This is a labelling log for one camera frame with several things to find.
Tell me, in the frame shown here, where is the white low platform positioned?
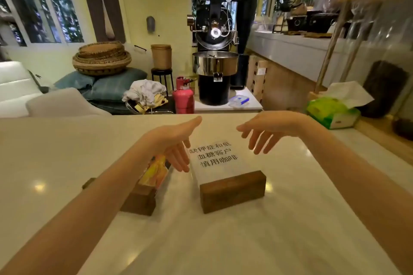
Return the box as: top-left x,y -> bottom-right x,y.
194,87 -> 264,113

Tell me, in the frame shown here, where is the black coffee roaster machine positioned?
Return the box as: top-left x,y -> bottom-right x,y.
186,0 -> 262,106

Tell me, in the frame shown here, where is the person's right forearm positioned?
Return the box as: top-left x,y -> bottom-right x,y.
298,114 -> 413,275

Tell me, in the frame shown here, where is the white counter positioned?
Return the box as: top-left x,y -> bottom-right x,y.
247,31 -> 413,89

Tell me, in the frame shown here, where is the brown round bucket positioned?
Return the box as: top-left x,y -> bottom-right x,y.
151,44 -> 173,70

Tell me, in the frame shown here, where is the black counter appliance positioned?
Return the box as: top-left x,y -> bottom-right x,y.
287,10 -> 340,34

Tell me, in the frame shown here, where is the clear sign with wooden base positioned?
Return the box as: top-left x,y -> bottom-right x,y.
188,119 -> 267,214

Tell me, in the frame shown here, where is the blue-grey cushion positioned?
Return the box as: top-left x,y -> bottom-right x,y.
54,67 -> 148,102

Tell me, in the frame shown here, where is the large clear glass jar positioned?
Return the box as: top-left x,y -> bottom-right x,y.
338,0 -> 413,121

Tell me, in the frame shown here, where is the person's left hand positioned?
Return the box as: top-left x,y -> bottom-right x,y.
142,116 -> 203,173

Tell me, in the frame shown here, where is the clear box with blue lid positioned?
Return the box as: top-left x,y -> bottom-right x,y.
228,95 -> 250,108

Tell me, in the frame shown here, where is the red gas cylinder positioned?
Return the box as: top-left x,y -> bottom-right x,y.
172,76 -> 195,114

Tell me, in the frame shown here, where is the person's left forearm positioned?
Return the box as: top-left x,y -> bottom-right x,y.
0,136 -> 156,275

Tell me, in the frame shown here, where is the white sofa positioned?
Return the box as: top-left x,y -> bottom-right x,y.
0,61 -> 43,119

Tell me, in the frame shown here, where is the green tissue pack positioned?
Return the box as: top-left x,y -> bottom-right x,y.
305,81 -> 375,130

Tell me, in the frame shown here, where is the colourful card in wooden base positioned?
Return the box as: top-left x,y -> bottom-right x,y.
82,154 -> 172,217

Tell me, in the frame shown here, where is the pile of white cloths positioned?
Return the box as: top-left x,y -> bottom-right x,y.
122,79 -> 169,113

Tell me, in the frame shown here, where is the dark brown container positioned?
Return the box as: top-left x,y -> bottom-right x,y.
359,60 -> 410,119

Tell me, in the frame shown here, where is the person's right hand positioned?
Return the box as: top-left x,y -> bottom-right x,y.
236,111 -> 311,156

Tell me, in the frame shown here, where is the white-framed window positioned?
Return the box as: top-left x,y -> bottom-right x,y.
0,0 -> 86,47

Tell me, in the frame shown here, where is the stack of woven baskets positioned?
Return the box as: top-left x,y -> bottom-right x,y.
72,41 -> 132,76

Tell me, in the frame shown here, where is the brown wall hanging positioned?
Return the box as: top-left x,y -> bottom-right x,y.
76,0 -> 126,43

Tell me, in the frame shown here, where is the black round stool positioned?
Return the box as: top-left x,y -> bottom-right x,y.
151,68 -> 175,92

